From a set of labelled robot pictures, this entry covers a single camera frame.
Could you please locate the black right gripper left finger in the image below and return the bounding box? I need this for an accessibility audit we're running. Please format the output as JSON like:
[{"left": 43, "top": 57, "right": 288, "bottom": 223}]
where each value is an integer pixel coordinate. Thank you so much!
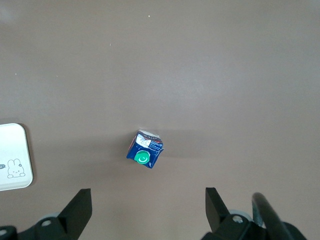
[{"left": 17, "top": 188, "right": 93, "bottom": 240}]

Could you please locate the black right arm wrist cable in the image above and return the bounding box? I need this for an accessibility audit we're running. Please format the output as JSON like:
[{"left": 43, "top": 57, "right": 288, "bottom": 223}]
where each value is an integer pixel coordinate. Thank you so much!
[{"left": 251, "top": 192, "right": 301, "bottom": 240}]

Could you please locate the cream tray with rabbit print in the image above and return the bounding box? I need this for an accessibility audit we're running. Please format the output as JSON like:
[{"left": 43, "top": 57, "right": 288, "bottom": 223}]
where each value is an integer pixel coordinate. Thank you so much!
[{"left": 0, "top": 122, "right": 34, "bottom": 192}]

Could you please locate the blue milk carton green cap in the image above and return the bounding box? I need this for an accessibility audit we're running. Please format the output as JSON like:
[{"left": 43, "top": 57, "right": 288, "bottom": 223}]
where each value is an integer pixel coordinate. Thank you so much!
[{"left": 126, "top": 129, "right": 165, "bottom": 170}]

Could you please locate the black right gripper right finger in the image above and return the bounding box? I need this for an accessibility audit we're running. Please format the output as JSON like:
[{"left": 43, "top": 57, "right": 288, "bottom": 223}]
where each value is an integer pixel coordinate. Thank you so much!
[{"left": 201, "top": 187, "right": 266, "bottom": 240}]

